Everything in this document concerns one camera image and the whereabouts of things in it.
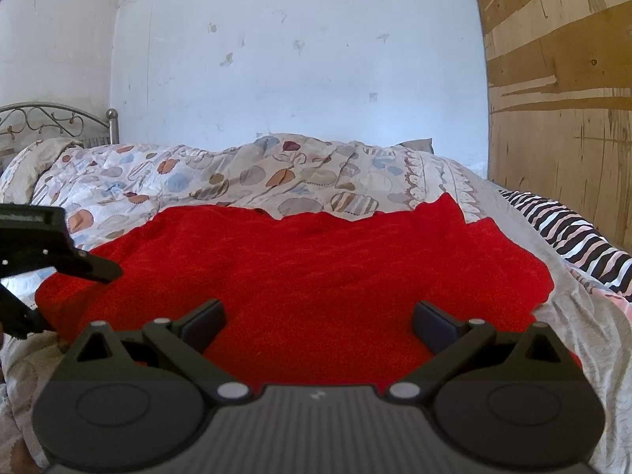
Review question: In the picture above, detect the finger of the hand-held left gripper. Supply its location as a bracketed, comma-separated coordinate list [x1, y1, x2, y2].
[0, 281, 53, 340]
[0, 204, 122, 284]

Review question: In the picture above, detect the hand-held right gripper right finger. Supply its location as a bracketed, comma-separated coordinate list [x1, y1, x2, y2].
[387, 300, 579, 402]

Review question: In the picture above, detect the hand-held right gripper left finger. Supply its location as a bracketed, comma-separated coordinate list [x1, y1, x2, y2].
[62, 299, 254, 403]

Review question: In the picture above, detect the red long-sleeve sweater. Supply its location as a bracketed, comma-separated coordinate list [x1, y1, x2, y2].
[34, 192, 583, 392]

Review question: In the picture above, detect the patterned pillow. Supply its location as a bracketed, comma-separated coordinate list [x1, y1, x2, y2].
[0, 138, 84, 204]

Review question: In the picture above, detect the pale grey bed sheet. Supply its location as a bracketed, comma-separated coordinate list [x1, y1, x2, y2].
[444, 158, 632, 474]

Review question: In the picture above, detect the metal bed headboard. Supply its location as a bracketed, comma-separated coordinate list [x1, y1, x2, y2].
[0, 103, 119, 151]

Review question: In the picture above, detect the patterned white quilt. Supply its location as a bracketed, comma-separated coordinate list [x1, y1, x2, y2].
[0, 133, 482, 474]

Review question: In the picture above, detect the black white striped sheet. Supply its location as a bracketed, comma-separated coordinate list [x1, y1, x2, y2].
[498, 189, 632, 303]

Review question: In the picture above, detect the grey pillow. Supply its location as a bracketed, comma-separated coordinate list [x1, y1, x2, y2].
[397, 138, 435, 155]

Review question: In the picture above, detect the wooden plywood board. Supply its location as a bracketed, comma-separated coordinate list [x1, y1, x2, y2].
[466, 0, 632, 258]

